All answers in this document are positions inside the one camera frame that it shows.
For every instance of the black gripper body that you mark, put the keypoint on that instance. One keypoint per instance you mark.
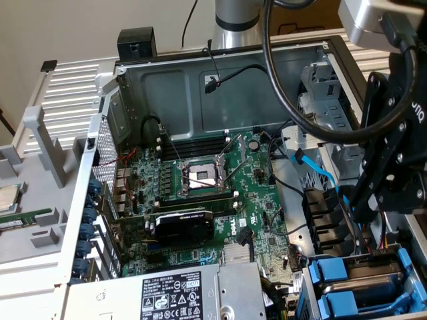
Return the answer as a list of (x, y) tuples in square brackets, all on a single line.
[(418, 140)]

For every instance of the hard disk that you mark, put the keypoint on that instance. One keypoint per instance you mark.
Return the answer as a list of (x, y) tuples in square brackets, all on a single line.
[(332, 270)]

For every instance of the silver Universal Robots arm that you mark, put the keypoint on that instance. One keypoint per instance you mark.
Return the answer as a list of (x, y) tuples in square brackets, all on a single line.
[(233, 30)]

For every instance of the empty blue disk carrier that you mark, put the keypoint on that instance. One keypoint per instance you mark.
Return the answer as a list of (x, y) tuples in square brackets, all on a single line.
[(337, 303)]

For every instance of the grey metal disk bay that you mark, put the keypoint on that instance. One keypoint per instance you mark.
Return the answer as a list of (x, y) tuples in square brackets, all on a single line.
[(310, 293)]

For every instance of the black fan shroud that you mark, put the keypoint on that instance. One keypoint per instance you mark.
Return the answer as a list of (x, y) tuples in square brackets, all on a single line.
[(320, 213)]

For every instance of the silver metal drive cage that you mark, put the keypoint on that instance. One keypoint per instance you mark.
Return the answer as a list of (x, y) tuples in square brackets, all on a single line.
[(327, 100)]

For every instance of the green Dell motherboard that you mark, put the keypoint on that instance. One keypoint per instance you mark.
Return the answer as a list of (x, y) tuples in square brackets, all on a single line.
[(260, 196)]

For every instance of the round coin battery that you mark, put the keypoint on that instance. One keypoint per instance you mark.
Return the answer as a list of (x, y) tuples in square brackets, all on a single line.
[(254, 145)]

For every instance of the metal socket cover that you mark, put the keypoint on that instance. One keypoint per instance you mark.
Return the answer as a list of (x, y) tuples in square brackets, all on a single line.
[(241, 146)]

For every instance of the metal locking lever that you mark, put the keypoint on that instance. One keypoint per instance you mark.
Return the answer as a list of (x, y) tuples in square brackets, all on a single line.
[(171, 144), (235, 172)]

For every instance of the brown cardboard box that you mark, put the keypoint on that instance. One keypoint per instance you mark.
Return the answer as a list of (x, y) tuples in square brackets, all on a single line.
[(317, 16)]

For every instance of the silver chipset heatsink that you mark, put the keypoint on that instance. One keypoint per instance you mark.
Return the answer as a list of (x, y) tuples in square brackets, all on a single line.
[(235, 255)]

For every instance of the CPU socket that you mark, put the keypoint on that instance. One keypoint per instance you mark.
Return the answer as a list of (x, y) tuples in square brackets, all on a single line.
[(197, 175)]

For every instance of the black RAM slot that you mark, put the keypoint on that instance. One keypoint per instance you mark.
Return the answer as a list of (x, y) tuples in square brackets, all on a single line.
[(193, 143), (193, 152)]

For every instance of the installed green RAM stick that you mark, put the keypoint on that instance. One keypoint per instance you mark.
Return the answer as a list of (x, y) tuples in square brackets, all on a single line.
[(193, 201)]

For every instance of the black graphics card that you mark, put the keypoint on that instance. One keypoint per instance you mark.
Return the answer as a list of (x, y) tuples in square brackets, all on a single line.
[(183, 230)]

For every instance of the open PC case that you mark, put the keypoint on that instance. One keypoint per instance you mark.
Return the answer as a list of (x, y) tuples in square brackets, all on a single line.
[(166, 93)]

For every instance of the black box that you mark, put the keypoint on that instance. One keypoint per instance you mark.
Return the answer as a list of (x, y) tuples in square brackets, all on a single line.
[(133, 43)]

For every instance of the dark blue slot clip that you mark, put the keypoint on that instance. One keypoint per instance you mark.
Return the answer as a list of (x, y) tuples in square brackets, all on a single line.
[(87, 231), (95, 185), (81, 267), (84, 249), (92, 200), (90, 216)]

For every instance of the grey power supply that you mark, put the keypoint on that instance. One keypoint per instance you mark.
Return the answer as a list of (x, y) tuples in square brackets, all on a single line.
[(126, 300)]

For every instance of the grey parts rack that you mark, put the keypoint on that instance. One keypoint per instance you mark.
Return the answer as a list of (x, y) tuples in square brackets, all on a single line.
[(43, 206)]

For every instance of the black table end cap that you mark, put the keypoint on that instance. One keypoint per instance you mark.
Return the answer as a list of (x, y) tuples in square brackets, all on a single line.
[(49, 65)]

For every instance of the silver CPU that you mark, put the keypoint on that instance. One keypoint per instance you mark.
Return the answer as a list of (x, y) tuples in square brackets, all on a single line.
[(8, 200)]

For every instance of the thin dark rod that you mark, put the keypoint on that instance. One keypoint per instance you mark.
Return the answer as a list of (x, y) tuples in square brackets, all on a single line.
[(6, 122)]

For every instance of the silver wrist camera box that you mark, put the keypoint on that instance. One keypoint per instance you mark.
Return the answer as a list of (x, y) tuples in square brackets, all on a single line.
[(360, 23)]

